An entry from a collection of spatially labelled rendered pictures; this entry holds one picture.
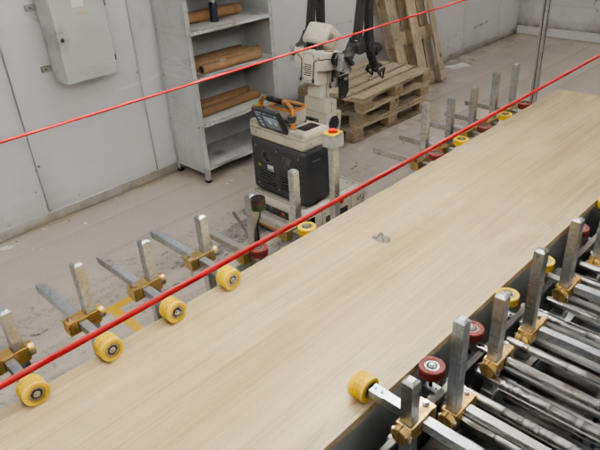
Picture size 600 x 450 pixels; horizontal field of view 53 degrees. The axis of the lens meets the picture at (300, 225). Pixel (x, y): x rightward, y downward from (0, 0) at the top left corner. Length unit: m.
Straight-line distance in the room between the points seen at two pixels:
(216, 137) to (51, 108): 1.59
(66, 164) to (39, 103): 0.52
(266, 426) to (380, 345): 0.47
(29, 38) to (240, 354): 3.27
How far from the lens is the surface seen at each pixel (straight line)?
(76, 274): 2.07
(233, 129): 5.82
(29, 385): 1.95
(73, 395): 1.98
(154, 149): 5.35
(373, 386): 1.74
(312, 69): 4.08
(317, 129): 3.91
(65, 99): 4.88
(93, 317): 2.17
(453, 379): 1.79
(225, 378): 1.89
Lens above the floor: 2.19
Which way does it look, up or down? 30 degrees down
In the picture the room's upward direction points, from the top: 4 degrees counter-clockwise
